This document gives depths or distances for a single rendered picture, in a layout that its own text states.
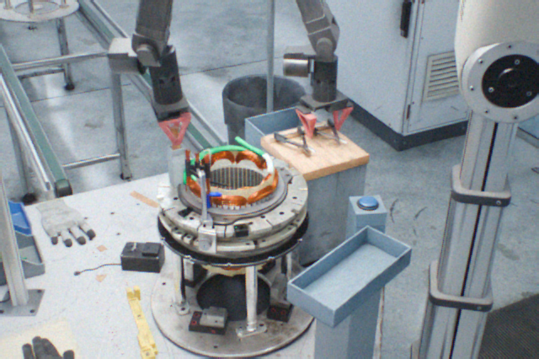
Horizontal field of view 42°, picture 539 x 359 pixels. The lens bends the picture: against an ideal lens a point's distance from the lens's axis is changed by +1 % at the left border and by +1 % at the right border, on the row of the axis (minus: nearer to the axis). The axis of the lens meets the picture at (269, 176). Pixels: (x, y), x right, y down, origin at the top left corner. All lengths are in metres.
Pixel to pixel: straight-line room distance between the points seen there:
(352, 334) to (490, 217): 0.35
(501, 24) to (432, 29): 2.53
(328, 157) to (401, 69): 2.11
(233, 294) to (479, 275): 0.57
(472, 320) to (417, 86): 2.35
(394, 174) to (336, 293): 2.41
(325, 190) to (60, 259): 0.69
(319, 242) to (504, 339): 1.24
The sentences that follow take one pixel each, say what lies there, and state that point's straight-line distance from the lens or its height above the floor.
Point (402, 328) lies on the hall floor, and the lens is 2.80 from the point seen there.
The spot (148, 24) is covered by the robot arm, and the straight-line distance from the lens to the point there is 1.26.
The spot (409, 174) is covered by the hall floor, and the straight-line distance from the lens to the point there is 3.73.
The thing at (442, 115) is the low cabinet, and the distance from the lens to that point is 3.99.
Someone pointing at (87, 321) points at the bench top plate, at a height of 0.78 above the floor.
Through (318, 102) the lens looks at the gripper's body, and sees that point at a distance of 1.69.
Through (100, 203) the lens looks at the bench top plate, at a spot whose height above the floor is 0.78.
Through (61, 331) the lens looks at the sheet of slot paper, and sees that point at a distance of 1.67.
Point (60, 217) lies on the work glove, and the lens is 1.98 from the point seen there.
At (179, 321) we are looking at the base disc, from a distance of 1.61.
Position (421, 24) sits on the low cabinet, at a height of 0.73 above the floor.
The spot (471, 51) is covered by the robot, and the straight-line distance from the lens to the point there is 1.23.
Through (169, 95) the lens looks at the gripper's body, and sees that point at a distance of 1.39.
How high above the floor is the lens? 1.90
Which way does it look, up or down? 32 degrees down
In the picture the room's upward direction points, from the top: 1 degrees clockwise
